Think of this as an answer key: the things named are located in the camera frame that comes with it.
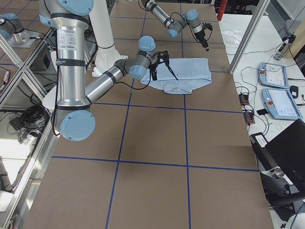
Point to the blue teach pendant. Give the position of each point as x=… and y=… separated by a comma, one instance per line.
x=273, y=75
x=280, y=104

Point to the black laptop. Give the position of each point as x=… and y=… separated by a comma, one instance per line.
x=286, y=150

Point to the red cylinder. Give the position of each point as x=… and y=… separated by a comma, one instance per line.
x=221, y=9

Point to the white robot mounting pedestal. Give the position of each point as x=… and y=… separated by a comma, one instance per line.
x=106, y=54

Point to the clear plastic bag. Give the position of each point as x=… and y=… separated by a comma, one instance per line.
x=232, y=37

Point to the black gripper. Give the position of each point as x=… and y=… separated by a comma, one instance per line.
x=153, y=67
x=201, y=36

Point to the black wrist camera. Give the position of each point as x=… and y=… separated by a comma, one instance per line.
x=207, y=26

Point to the upper blue teach pendant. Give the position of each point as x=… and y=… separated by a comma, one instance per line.
x=273, y=75

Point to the lower blue teach pendant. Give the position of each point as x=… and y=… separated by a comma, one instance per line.
x=280, y=104

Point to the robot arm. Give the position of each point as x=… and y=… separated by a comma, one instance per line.
x=71, y=117
x=176, y=22

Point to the clear water bottle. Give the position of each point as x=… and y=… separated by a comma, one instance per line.
x=280, y=52

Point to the light blue striped shirt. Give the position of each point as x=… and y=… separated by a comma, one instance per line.
x=190, y=74

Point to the aluminium frame post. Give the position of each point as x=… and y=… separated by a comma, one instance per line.
x=256, y=17

